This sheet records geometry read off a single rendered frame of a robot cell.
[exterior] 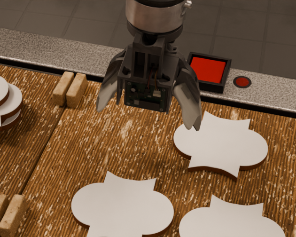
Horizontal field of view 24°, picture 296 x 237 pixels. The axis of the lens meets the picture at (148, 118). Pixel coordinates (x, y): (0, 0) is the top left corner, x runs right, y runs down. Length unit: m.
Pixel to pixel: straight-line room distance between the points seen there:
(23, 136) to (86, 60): 0.23
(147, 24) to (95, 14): 2.08
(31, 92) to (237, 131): 0.35
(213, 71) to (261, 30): 1.65
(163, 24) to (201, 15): 2.07
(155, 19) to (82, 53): 0.46
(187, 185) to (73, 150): 0.19
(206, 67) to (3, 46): 0.38
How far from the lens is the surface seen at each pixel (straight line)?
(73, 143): 1.07
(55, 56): 1.26
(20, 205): 0.97
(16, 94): 1.11
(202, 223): 0.95
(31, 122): 1.11
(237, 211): 0.97
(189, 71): 0.93
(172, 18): 0.82
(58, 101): 1.12
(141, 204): 0.97
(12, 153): 1.07
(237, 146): 1.05
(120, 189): 0.99
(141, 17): 0.82
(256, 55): 2.71
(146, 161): 1.04
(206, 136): 1.06
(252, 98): 1.18
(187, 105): 0.95
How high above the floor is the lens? 1.71
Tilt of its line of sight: 45 degrees down
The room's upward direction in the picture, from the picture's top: straight up
